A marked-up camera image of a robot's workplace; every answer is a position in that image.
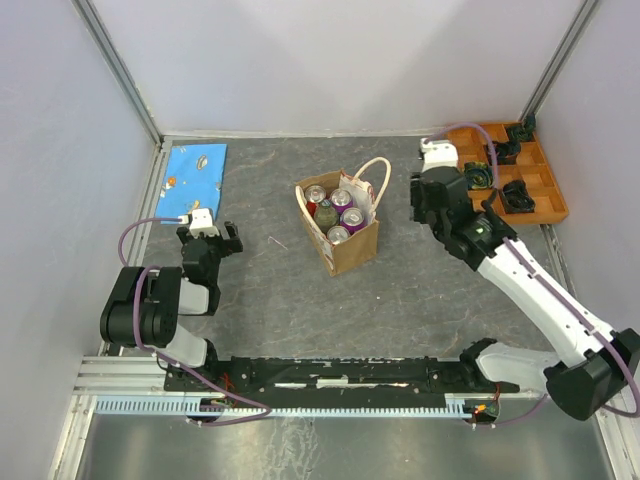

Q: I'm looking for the red soda can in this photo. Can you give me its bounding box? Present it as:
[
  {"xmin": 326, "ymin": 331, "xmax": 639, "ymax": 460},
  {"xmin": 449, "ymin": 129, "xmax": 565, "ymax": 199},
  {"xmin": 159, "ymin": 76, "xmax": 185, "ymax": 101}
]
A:
[{"xmin": 304, "ymin": 184, "xmax": 326, "ymax": 216}]

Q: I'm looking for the brown paper bag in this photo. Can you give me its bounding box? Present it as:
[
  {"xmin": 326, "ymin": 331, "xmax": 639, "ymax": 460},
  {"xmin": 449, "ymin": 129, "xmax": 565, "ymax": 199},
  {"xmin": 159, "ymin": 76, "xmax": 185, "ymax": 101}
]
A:
[{"xmin": 294, "ymin": 157, "xmax": 391, "ymax": 277}]

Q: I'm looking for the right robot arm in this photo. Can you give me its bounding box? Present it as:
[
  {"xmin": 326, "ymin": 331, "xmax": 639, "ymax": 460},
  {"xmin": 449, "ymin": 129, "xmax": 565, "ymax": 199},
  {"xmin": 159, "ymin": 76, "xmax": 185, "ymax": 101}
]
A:
[{"xmin": 410, "ymin": 166, "xmax": 639, "ymax": 420}]

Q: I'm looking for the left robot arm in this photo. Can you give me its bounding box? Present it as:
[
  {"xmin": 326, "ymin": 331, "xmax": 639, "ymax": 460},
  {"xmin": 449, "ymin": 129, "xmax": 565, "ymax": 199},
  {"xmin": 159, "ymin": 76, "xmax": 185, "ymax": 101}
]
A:
[{"xmin": 100, "ymin": 221, "xmax": 243, "ymax": 390}]

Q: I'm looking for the rolled green blue sock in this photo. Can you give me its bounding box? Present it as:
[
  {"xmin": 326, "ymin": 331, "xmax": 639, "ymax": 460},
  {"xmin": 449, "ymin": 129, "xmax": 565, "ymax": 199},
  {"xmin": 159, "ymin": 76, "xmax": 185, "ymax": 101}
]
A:
[{"xmin": 463, "ymin": 162, "xmax": 497, "ymax": 191}]

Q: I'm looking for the blue patterned cloth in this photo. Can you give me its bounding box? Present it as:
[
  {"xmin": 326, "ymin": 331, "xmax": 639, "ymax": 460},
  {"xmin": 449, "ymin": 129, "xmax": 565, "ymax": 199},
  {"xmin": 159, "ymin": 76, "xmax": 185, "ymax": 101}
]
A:
[{"xmin": 155, "ymin": 143, "xmax": 227, "ymax": 218}]

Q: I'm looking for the rolled black sock lower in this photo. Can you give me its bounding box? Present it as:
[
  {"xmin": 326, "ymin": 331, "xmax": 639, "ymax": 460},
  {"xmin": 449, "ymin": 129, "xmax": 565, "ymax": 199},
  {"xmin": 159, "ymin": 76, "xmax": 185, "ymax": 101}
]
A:
[{"xmin": 500, "ymin": 179, "xmax": 536, "ymax": 214}]

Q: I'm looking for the rolled black sock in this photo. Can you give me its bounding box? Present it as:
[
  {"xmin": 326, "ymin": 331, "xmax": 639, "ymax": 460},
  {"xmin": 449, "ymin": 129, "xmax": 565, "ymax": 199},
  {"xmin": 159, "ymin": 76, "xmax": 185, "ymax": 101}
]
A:
[
  {"xmin": 484, "ymin": 141, "xmax": 521, "ymax": 165},
  {"xmin": 500, "ymin": 179, "xmax": 536, "ymax": 214}
]

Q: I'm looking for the rolled black sock upper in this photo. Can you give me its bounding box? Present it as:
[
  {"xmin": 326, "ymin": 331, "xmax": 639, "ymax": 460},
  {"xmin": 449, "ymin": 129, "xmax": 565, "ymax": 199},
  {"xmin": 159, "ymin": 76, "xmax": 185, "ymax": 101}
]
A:
[{"xmin": 484, "ymin": 141, "xmax": 521, "ymax": 165}]

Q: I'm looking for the purple soda can middle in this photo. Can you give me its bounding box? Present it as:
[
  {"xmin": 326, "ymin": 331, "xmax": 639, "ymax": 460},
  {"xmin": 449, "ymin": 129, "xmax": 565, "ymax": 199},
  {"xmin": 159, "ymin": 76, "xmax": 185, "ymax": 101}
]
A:
[{"xmin": 340, "ymin": 207, "xmax": 366, "ymax": 235}]

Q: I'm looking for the purple soda can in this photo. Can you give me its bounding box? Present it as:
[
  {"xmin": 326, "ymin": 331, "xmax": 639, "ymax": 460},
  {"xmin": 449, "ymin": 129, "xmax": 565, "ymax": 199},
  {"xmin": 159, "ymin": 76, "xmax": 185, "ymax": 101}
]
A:
[
  {"xmin": 340, "ymin": 207, "xmax": 366, "ymax": 235},
  {"xmin": 329, "ymin": 188, "xmax": 353, "ymax": 213}
]

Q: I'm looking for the orange compartment tray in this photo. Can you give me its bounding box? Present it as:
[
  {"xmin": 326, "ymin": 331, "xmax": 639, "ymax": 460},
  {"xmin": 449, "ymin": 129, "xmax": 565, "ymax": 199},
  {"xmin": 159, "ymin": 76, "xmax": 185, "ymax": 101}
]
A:
[{"xmin": 445, "ymin": 127, "xmax": 569, "ymax": 225}]

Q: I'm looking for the purple soda can rear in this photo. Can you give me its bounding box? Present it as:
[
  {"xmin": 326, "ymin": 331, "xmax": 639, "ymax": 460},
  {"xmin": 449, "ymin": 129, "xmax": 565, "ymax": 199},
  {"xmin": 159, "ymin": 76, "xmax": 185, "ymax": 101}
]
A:
[{"xmin": 329, "ymin": 188, "xmax": 353, "ymax": 213}]

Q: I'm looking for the rolled sock corner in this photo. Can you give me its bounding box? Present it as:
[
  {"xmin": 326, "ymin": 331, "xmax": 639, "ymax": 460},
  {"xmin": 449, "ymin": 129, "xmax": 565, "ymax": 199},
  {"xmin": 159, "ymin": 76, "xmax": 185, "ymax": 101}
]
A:
[{"xmin": 505, "ymin": 113, "xmax": 536, "ymax": 143}]

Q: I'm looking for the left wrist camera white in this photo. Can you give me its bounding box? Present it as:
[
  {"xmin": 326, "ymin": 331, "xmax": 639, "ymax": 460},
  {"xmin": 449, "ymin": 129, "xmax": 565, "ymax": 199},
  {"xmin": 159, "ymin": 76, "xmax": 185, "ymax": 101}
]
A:
[{"xmin": 179, "ymin": 208, "xmax": 220, "ymax": 238}]

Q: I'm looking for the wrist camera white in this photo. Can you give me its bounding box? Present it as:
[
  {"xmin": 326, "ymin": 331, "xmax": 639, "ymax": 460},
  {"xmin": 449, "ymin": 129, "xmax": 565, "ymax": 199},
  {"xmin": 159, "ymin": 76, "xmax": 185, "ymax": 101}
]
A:
[
  {"xmin": 420, "ymin": 138, "xmax": 458, "ymax": 172},
  {"xmin": 179, "ymin": 208, "xmax": 220, "ymax": 238}
]

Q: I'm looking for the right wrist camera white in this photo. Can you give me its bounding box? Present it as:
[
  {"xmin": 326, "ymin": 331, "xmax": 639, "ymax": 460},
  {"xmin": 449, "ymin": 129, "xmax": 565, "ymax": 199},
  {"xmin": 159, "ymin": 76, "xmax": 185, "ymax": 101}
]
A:
[{"xmin": 420, "ymin": 138, "xmax": 458, "ymax": 172}]

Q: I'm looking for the aluminium frame rail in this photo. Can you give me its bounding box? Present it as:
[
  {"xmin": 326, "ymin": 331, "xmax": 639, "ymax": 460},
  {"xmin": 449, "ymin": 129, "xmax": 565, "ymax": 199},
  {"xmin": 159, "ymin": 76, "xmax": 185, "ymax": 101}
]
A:
[{"xmin": 72, "ymin": 355, "xmax": 174, "ymax": 397}]

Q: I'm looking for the right corner aluminium post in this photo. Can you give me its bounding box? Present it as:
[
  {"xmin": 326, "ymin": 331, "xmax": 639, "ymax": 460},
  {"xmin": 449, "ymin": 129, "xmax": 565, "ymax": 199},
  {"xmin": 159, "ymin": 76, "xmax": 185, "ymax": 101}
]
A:
[{"xmin": 519, "ymin": 0, "xmax": 601, "ymax": 121}]

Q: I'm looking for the corner aluminium post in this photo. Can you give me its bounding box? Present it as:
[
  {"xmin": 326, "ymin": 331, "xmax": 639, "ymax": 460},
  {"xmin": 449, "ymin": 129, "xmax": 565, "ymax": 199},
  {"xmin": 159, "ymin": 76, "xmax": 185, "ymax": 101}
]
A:
[
  {"xmin": 71, "ymin": 0, "xmax": 163, "ymax": 144},
  {"xmin": 519, "ymin": 0, "xmax": 601, "ymax": 121}
]

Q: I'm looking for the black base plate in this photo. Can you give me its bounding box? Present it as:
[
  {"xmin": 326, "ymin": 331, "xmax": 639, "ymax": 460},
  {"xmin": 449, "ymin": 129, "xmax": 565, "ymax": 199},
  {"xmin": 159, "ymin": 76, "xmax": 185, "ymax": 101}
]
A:
[{"xmin": 163, "ymin": 354, "xmax": 521, "ymax": 411}]

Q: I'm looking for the left corner aluminium post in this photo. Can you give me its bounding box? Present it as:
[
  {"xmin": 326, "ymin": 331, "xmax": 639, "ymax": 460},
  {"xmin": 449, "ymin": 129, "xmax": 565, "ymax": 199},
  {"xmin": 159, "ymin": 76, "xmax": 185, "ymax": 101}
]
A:
[{"xmin": 71, "ymin": 0, "xmax": 163, "ymax": 144}]

